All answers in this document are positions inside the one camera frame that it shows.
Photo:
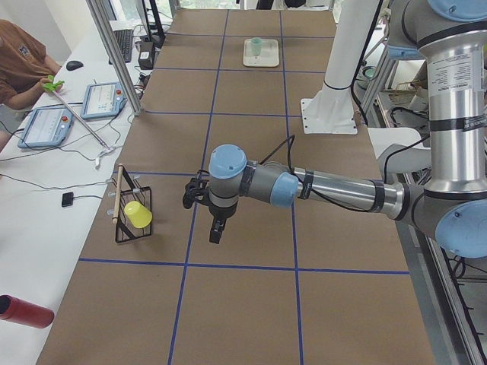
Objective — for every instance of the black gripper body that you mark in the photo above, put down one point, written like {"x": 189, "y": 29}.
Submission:
{"x": 221, "y": 212}

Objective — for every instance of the person in brown shirt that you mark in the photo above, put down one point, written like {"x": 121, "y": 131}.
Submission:
{"x": 25, "y": 67}

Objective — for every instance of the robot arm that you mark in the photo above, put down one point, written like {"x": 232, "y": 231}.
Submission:
{"x": 451, "y": 207}

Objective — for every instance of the near blue teach pendant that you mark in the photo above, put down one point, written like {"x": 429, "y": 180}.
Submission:
{"x": 47, "y": 127}

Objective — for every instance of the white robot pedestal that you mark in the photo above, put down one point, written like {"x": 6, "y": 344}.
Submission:
{"x": 331, "y": 111}

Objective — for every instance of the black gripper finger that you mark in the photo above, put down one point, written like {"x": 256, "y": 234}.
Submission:
{"x": 217, "y": 229}

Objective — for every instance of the pale green cup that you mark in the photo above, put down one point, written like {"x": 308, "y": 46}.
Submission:
{"x": 256, "y": 44}

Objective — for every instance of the far blue teach pendant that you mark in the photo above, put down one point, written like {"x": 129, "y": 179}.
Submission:
{"x": 103, "y": 101}

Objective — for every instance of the black computer mouse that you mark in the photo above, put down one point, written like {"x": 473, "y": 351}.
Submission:
{"x": 73, "y": 65}

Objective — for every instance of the aluminium frame post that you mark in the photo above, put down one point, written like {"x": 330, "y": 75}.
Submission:
{"x": 100, "y": 17}

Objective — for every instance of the green handled reacher stick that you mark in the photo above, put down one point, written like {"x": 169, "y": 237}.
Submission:
{"x": 49, "y": 85}

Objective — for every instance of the wooden rack dowel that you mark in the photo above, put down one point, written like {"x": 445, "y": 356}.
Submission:
{"x": 118, "y": 194}

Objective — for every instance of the blue teach pendant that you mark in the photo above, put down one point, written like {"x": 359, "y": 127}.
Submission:
{"x": 47, "y": 127}
{"x": 103, "y": 101}

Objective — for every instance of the black power adapter box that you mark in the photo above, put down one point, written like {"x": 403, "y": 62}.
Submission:
{"x": 146, "y": 56}

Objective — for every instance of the cream rabbit tray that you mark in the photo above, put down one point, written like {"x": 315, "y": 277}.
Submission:
{"x": 269, "y": 57}

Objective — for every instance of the yellow cup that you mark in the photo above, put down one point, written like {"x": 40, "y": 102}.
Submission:
{"x": 139, "y": 216}

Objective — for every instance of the white chair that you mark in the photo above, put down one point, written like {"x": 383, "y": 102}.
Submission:
{"x": 385, "y": 141}

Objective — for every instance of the black wire cup rack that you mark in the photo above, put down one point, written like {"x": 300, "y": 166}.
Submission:
{"x": 132, "y": 190}

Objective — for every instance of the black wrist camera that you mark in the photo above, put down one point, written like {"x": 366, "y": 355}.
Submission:
{"x": 196, "y": 191}

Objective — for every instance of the red water bottle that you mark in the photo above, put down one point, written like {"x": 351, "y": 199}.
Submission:
{"x": 25, "y": 313}

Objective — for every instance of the black keyboard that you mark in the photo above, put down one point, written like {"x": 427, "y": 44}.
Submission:
{"x": 124, "y": 39}

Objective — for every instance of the small black puck device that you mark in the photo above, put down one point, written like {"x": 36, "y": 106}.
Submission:
{"x": 67, "y": 199}

